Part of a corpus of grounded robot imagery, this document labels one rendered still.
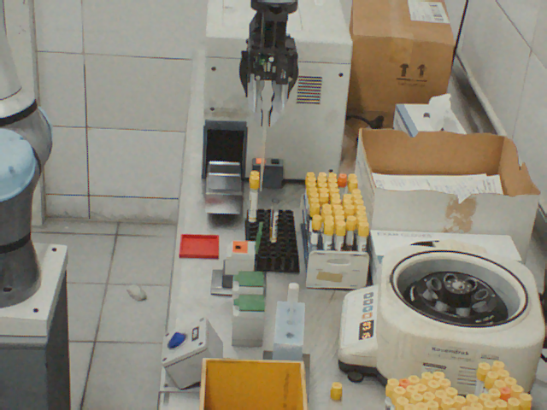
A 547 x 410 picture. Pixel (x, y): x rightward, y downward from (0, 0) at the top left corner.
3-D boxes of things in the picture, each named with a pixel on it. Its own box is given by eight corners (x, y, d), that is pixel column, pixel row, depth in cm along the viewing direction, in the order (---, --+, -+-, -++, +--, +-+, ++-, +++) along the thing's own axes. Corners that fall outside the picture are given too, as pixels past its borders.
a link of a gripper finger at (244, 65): (236, 96, 157) (241, 43, 152) (236, 92, 158) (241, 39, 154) (266, 99, 157) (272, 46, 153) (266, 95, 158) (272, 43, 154)
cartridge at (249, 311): (231, 330, 154) (233, 293, 150) (261, 330, 154) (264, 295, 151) (231, 346, 150) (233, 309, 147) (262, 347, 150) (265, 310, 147)
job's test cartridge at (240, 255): (225, 272, 165) (226, 239, 162) (254, 273, 165) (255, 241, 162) (224, 285, 162) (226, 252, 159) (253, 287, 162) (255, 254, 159)
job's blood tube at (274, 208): (267, 248, 175) (271, 198, 170) (275, 248, 175) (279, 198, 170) (267, 252, 173) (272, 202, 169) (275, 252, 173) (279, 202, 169)
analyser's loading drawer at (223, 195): (207, 161, 199) (208, 138, 196) (240, 163, 199) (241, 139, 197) (204, 213, 181) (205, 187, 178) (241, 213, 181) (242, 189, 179)
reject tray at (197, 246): (180, 237, 177) (180, 233, 176) (219, 238, 177) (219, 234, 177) (179, 257, 171) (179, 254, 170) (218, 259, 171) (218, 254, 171)
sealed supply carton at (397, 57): (344, 61, 259) (352, -9, 250) (435, 68, 258) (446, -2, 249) (342, 108, 232) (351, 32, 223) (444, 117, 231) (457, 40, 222)
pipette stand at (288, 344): (262, 355, 149) (267, 300, 144) (309, 359, 149) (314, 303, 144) (258, 400, 140) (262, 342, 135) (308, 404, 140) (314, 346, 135)
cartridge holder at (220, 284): (212, 276, 166) (213, 258, 165) (266, 278, 167) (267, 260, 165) (210, 294, 162) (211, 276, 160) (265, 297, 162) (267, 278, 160)
